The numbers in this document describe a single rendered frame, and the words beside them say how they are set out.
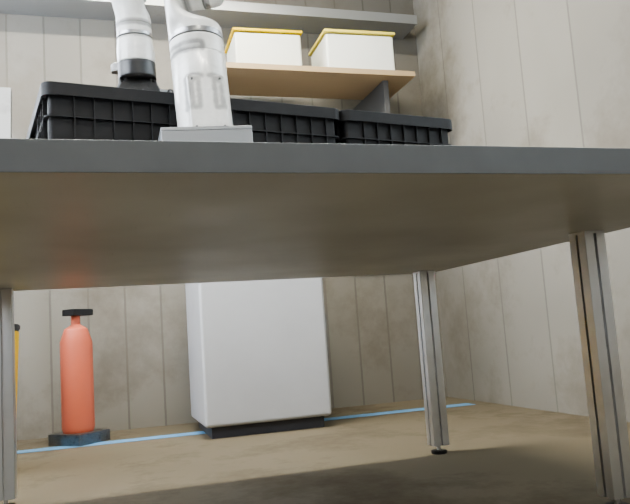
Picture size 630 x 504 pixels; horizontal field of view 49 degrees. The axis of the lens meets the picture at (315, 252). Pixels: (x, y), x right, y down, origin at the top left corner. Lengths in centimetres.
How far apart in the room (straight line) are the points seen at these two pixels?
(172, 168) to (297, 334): 264
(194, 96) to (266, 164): 32
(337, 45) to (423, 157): 316
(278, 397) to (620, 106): 201
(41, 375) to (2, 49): 185
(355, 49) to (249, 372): 191
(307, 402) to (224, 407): 41
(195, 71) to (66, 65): 326
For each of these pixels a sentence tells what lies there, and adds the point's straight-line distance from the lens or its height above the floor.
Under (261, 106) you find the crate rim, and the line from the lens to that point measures 144.
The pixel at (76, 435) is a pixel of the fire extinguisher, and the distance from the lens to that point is 363.
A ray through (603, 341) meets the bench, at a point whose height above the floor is 39.
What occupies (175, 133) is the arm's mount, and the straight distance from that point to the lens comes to 112.
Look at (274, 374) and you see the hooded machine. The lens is 342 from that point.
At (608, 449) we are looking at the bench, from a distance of 182.
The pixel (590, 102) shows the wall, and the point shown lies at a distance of 339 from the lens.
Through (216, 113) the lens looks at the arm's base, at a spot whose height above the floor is 82.
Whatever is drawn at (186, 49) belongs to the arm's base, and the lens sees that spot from 121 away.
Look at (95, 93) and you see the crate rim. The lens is 135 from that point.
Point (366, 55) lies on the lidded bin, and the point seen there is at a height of 200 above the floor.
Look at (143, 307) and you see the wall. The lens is 412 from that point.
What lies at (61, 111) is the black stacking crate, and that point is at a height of 88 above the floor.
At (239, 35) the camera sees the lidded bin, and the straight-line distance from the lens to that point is 397.
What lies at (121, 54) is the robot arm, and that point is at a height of 103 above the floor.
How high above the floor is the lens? 46
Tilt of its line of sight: 7 degrees up
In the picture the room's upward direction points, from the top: 4 degrees counter-clockwise
